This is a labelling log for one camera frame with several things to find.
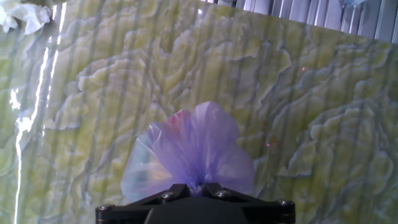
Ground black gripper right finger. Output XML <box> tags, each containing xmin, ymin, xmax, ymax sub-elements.
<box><xmin>201</xmin><ymin>182</ymin><xmax>296</xmax><ymax>224</ymax></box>

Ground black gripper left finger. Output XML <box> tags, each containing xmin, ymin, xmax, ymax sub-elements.
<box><xmin>95</xmin><ymin>182</ymin><xmax>192</xmax><ymax>224</ymax></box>

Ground purple translucent plastic bag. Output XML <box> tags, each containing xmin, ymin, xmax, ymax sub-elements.
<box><xmin>120</xmin><ymin>100</ymin><xmax>256</xmax><ymax>203</ymax></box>

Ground green marble pattern mat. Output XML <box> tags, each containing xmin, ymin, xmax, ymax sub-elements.
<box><xmin>0</xmin><ymin>0</ymin><xmax>398</xmax><ymax>224</ymax></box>

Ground white crumpled tissue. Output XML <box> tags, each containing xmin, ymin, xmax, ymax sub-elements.
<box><xmin>0</xmin><ymin>0</ymin><xmax>53</xmax><ymax>35</ymax></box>

